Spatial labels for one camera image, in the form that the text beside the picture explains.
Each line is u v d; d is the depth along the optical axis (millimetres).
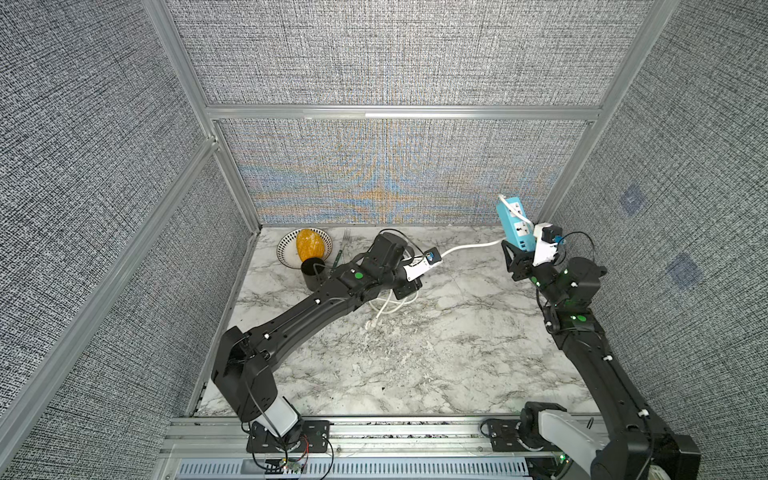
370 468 702
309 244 1058
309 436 734
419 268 649
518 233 690
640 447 387
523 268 657
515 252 683
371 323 899
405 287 678
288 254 1087
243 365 403
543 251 630
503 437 732
